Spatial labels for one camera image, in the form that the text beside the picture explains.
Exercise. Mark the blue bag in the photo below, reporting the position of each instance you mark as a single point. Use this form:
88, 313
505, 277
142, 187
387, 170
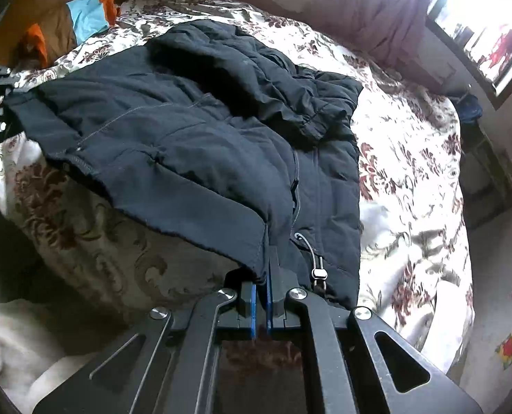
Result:
470, 108

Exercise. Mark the orange blue brown pillow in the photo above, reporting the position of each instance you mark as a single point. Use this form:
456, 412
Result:
87, 15

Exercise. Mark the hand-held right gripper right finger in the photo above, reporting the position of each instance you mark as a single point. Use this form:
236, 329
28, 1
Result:
269, 310

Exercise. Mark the cream fluffy cloth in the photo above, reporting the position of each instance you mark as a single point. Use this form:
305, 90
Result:
18, 345

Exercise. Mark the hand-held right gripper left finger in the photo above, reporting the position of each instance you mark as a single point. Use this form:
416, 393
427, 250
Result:
252, 310

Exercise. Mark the dark navy padded jacket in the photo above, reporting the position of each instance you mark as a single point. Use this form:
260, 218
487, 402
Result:
174, 138

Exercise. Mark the floral printed quilt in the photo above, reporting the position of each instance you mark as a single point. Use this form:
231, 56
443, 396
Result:
411, 181

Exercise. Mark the wooden side table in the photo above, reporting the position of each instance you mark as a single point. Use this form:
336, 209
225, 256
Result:
493, 172

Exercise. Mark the dark framed window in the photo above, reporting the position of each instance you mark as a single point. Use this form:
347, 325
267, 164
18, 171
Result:
476, 30

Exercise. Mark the red hanging clothes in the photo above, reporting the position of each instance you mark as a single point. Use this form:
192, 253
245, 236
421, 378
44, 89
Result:
502, 49

